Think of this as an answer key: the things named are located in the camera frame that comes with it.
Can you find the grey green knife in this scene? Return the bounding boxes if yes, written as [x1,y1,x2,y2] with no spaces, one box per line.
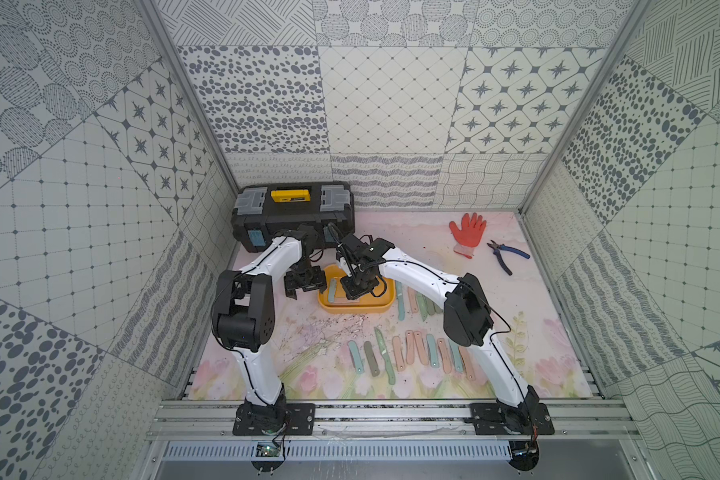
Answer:
[363,341,380,377]

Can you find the black plastic toolbox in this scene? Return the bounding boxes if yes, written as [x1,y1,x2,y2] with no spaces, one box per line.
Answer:
[231,181,355,253]

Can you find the blue handled pliers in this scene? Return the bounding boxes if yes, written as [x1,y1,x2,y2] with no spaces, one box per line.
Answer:
[487,240,531,276]

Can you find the red work glove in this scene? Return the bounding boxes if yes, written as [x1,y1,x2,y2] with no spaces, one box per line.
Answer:
[449,212,487,259]

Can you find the long teal knife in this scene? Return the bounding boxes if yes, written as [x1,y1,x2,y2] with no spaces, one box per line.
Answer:
[395,281,407,321]

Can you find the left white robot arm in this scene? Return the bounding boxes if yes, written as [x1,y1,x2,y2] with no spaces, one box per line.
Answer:
[211,225,327,434]

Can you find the aluminium frame rail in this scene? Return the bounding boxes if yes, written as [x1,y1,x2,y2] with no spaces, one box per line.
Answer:
[147,398,640,440]

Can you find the yellow plastic storage box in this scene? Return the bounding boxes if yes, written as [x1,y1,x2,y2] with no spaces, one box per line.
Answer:
[318,264,396,314]

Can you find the pale pink knife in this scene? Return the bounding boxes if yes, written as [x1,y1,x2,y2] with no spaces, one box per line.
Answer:
[405,330,416,365]

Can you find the green fruit knife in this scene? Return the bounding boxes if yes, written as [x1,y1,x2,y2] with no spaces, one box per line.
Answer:
[415,293,429,321]

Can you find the long green knife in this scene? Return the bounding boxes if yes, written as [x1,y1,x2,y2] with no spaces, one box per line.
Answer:
[374,327,396,385]

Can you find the beige pink knife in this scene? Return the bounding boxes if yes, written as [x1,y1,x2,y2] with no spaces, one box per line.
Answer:
[392,335,406,372]

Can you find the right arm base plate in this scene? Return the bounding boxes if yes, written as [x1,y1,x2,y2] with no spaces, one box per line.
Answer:
[468,402,555,435]

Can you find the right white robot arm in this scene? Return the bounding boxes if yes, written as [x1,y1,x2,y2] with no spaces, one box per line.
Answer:
[327,223,554,439]

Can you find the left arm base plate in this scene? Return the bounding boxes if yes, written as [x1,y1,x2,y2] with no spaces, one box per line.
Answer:
[232,401,316,436]

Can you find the floral pink table mat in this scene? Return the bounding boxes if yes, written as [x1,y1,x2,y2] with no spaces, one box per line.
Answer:
[185,211,595,401]

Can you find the teal fruit knife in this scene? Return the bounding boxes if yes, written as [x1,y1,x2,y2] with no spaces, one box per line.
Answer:
[327,279,337,305]

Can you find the light teal folding knife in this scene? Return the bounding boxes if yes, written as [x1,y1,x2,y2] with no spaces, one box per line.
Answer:
[348,340,365,374]

